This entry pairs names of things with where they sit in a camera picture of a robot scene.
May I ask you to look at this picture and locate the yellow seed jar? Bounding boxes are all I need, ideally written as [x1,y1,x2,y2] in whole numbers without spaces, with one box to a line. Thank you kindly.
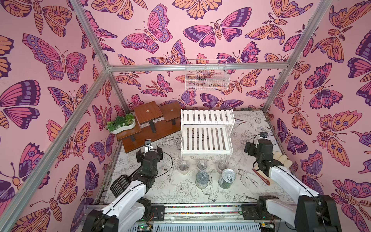
[178,160,190,175]

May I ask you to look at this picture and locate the green watermelon can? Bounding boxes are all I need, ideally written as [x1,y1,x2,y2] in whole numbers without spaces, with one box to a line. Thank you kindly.
[218,168,236,189]

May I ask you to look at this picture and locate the white purple label can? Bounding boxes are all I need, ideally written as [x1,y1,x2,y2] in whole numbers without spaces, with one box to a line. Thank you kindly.
[195,171,210,189]

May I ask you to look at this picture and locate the white wooden slatted shelf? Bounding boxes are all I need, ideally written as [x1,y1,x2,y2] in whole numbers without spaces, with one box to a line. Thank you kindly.
[180,109,235,161]

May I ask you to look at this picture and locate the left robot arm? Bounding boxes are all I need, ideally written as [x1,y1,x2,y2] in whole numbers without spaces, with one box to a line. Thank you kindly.
[82,146,163,232]

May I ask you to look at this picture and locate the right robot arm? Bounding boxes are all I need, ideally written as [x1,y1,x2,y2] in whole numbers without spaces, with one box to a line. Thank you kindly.
[241,138,342,232]

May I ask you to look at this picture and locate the beige work glove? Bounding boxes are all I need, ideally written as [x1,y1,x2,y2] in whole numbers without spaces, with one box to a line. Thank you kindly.
[273,151,293,168]

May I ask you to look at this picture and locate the black slotted scoop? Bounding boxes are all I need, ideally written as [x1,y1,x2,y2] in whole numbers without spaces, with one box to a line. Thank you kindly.
[110,175,131,198]

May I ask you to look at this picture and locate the brown wooden tiered stand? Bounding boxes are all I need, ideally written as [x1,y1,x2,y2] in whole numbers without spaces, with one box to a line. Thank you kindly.
[117,101,182,153]

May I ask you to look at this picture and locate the green plant in white pot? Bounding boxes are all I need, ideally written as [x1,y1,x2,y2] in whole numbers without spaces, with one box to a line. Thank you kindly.
[106,114,136,134]

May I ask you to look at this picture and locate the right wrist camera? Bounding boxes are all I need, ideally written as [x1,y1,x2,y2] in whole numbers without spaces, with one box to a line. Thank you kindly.
[260,131,268,139]

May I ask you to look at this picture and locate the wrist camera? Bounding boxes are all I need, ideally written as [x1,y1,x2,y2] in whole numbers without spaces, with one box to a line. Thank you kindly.
[144,139,153,153]
[260,131,268,139]

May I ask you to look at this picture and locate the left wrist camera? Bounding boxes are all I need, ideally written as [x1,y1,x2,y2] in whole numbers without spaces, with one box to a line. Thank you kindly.
[144,139,153,153]

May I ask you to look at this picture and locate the white wire basket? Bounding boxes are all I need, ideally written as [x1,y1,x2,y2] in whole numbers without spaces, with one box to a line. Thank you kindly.
[184,60,230,91]

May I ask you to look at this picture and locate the aluminium frame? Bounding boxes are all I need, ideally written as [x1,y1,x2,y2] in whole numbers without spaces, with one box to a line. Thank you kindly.
[1,1,332,232]

